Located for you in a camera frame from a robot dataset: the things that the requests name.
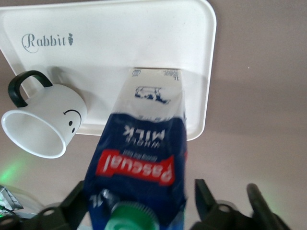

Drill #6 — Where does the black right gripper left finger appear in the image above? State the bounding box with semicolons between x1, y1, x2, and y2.
35;181;86;230

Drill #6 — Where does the beige rabbit print tray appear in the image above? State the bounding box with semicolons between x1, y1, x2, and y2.
0;0;218;142

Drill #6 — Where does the white smiley face mug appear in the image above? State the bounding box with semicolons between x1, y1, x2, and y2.
1;70;88;159

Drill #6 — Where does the blue white milk carton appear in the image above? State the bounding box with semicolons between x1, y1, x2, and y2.
83;68;190;230

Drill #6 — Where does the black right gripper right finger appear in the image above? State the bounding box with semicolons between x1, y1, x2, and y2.
191;179;240;230

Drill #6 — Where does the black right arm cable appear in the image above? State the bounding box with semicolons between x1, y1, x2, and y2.
247;183;290;230

